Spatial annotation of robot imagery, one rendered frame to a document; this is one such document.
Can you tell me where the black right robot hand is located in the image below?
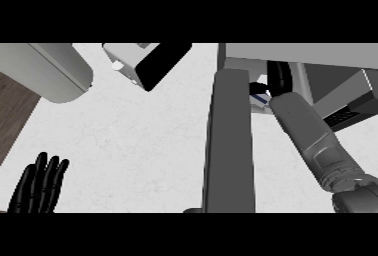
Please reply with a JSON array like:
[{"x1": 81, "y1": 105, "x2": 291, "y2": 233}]
[{"x1": 248, "y1": 61, "x2": 294, "y2": 99}]

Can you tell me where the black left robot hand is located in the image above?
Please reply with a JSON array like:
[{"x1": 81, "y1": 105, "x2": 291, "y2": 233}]
[{"x1": 6, "y1": 151, "x2": 71, "y2": 214}]

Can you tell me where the white blue milk carton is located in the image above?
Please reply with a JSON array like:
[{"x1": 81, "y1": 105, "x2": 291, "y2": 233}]
[{"x1": 249, "y1": 93, "x2": 273, "y2": 108}]

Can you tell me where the grey microwave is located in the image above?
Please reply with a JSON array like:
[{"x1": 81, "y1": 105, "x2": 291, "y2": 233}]
[{"x1": 216, "y1": 43, "x2": 378, "y2": 133}]

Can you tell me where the pale grey rounded appliance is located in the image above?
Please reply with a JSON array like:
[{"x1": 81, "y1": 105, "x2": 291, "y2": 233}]
[{"x1": 0, "y1": 43, "x2": 94, "y2": 105}]

